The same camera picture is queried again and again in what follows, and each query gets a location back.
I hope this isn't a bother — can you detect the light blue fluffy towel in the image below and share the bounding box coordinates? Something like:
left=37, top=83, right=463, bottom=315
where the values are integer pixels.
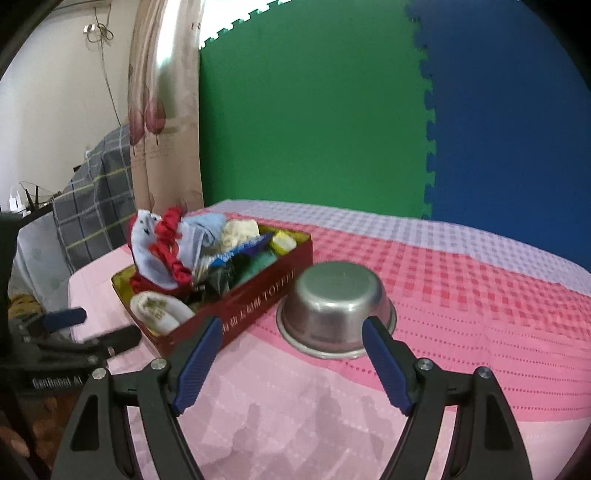
left=176, top=213, right=226, bottom=270

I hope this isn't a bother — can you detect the yellow white soft toy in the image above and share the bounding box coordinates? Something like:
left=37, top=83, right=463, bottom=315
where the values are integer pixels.
left=270, top=230, right=297, bottom=256

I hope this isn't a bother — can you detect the mustard brown cloth pile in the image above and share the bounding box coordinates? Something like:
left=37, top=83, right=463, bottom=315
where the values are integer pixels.
left=8, top=294, right=43, bottom=319

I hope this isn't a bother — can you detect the white rolled sock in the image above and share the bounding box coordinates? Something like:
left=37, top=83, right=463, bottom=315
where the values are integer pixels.
left=130, top=291, right=194, bottom=336

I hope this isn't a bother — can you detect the red gold rectangular tin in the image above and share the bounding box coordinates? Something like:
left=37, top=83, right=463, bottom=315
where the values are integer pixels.
left=111, top=230, right=314, bottom=356

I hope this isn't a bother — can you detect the grey plaid cloth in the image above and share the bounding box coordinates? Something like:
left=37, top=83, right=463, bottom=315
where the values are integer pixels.
left=53, top=125, right=135, bottom=272

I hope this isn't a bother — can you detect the blue black snack packet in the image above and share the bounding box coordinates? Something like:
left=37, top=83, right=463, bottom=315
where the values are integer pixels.
left=189, top=233, right=273, bottom=304

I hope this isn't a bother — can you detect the red white cloth item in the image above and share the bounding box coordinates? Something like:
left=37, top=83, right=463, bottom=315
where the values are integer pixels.
left=128, top=207, right=191, bottom=297

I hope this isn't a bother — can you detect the teal fluffy pompom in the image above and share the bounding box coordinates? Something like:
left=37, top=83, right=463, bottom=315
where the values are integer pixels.
left=238, top=250, right=277, bottom=285

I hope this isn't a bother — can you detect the cream white scrunchie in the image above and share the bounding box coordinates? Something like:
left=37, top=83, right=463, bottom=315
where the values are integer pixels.
left=219, top=219, right=260, bottom=252

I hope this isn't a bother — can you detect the steel bowl upside down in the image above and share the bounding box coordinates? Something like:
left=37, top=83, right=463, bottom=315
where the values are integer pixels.
left=276, top=261, right=397, bottom=360

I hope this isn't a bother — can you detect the beige flower print curtain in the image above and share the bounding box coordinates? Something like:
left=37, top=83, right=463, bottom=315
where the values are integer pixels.
left=127, top=0, right=204, bottom=214

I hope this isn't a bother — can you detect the green foam wall mat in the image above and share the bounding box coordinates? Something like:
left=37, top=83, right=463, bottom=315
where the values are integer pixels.
left=199, top=1, right=435, bottom=218

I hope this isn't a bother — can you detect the blue foam wall mat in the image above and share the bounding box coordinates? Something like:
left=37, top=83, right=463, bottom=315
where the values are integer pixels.
left=407, top=1, right=590, bottom=267

